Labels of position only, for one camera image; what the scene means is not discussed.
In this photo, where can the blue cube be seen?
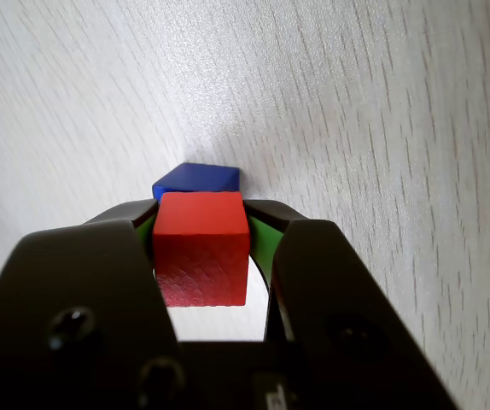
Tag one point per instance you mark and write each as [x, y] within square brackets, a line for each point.
[198, 177]

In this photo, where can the red cube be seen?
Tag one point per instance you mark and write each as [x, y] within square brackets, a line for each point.
[202, 252]

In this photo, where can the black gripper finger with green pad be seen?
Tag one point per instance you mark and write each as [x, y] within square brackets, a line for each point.
[334, 307]
[78, 316]

